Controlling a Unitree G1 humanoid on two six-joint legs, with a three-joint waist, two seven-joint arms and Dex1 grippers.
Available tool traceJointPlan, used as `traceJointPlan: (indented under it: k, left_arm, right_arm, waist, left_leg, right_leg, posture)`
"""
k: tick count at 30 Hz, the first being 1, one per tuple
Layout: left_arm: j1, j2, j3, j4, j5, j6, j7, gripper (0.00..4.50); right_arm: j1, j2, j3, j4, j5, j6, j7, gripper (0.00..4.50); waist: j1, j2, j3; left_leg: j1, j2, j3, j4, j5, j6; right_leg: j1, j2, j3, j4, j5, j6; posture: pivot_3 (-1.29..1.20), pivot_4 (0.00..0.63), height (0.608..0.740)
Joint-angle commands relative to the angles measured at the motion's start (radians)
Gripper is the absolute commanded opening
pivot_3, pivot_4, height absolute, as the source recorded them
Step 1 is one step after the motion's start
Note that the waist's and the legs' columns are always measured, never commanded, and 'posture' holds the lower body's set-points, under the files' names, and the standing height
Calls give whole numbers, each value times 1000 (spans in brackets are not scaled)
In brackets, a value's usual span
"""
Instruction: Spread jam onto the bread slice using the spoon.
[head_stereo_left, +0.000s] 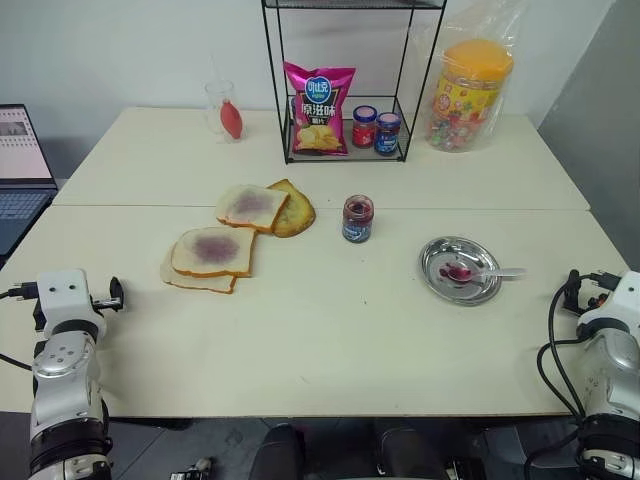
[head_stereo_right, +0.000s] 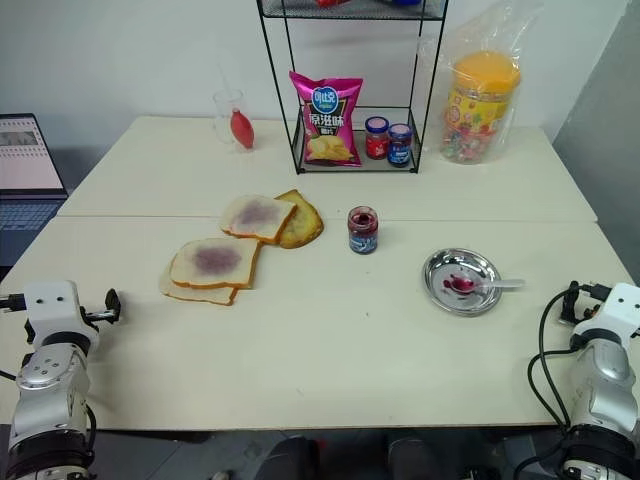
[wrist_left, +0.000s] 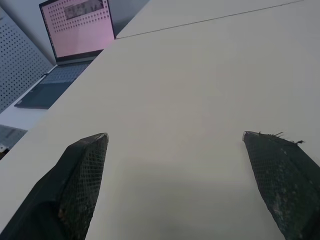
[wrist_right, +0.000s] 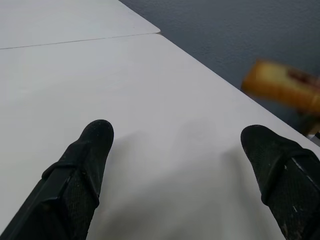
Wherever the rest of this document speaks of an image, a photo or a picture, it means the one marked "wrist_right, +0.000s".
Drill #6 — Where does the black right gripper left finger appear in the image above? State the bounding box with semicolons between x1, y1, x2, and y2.
0;119;115;240

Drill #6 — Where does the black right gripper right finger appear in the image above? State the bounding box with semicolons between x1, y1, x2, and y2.
240;124;320;240

